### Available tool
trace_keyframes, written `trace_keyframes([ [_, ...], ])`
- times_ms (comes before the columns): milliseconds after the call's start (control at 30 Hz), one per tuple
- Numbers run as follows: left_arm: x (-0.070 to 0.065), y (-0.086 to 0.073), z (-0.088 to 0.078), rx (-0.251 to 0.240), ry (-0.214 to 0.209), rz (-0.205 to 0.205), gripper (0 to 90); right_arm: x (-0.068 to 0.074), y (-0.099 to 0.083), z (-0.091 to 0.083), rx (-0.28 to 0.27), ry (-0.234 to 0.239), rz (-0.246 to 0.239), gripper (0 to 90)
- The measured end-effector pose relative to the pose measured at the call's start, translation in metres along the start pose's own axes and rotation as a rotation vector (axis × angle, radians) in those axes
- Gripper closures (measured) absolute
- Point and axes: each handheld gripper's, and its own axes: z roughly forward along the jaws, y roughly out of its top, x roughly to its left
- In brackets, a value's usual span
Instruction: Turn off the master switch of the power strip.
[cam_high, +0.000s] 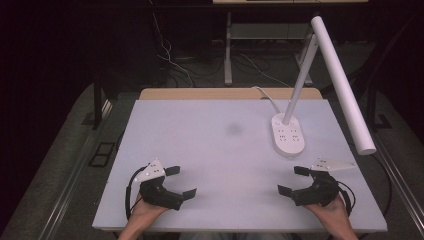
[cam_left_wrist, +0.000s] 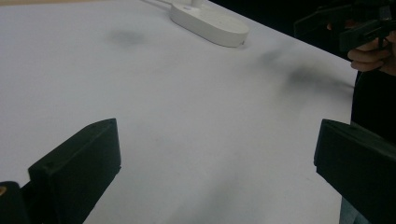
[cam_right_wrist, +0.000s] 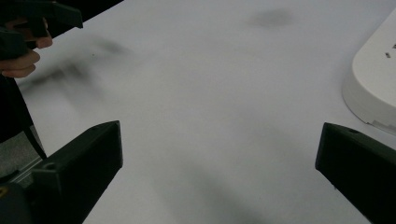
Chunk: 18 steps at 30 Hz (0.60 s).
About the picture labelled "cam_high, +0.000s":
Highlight grey metal desk frame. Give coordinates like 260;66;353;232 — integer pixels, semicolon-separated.
224;11;315;87

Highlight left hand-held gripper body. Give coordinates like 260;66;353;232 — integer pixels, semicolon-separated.
133;158;185;211

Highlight white desk lamp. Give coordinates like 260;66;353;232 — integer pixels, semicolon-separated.
270;15;378;159

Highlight thin black cable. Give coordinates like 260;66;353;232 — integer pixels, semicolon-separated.
369;152;393;218

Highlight black stand leg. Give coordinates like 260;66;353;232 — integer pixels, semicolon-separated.
92;79;112;130
365;83;394;132

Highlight person's right hand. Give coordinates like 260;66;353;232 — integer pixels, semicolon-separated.
304;196;351;231

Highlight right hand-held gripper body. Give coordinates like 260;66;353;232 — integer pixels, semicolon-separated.
291;157;358;207

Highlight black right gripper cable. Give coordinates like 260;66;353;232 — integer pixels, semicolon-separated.
336;180;357;218

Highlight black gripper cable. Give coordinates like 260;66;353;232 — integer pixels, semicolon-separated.
336;180;357;218
124;165;148;221

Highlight black floor socket plate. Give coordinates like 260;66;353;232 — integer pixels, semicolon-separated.
87;141;116;168

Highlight white lamp cable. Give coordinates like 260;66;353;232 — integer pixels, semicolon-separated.
251;85;283;115

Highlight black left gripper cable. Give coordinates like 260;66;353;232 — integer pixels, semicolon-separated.
124;165;148;221

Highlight aluminium floor rail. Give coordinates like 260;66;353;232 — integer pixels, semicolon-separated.
38;99;114;240
372;131;424;238

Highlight person's left hand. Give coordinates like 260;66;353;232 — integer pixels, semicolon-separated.
127;194;170;223

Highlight white cables on floor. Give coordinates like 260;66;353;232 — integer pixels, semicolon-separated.
146;0;198;88

